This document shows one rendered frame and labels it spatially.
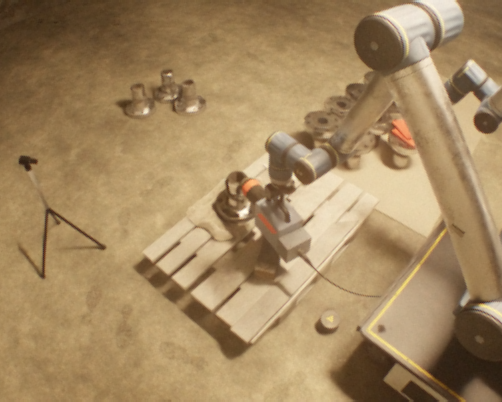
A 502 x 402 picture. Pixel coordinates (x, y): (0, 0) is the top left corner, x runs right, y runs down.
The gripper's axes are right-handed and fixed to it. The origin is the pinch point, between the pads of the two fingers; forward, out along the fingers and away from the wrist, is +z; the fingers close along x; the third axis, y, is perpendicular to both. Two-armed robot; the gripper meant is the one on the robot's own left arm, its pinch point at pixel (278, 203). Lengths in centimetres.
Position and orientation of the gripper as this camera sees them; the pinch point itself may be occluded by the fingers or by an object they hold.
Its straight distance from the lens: 197.5
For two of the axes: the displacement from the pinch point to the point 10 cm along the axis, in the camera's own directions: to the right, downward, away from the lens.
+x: -8.5, 3.8, -3.5
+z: 0.0, 6.8, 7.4
